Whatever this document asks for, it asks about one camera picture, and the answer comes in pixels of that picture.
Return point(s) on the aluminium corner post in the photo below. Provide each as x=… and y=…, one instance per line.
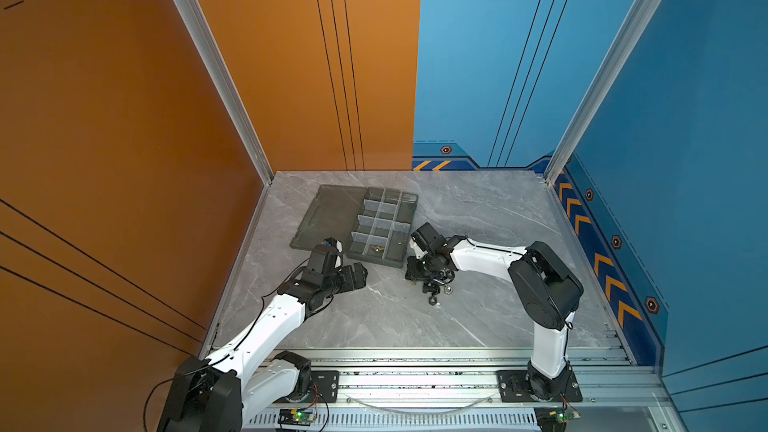
x=199, y=30
x=631, y=30

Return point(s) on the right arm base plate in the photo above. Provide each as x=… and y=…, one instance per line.
x=532, y=386

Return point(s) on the right circuit board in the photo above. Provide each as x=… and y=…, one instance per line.
x=556, y=419

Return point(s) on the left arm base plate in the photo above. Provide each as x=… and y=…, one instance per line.
x=323, y=382

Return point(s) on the aluminium front rail frame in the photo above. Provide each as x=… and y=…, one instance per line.
x=455, y=389

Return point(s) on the left green circuit board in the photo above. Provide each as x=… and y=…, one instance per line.
x=296, y=418

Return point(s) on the pile of black nuts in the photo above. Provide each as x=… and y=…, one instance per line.
x=432, y=288

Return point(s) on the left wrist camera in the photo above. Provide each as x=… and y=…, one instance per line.
x=331, y=242

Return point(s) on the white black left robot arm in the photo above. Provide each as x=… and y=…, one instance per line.
x=229, y=387

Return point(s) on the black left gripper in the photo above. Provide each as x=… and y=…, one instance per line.
x=350, y=283

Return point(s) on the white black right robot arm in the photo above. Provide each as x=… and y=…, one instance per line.
x=548, y=290

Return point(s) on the right aluminium corner post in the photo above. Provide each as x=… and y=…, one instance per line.
x=631, y=30

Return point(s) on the grey plastic organizer box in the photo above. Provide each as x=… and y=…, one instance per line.
x=359, y=217

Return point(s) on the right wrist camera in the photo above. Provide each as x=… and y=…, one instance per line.
x=426, y=240

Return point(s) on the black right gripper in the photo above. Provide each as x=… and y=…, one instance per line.
x=412, y=274

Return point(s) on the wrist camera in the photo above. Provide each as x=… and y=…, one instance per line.
x=426, y=240
x=331, y=242

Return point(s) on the left aluminium corner post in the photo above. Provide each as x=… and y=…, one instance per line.
x=199, y=30

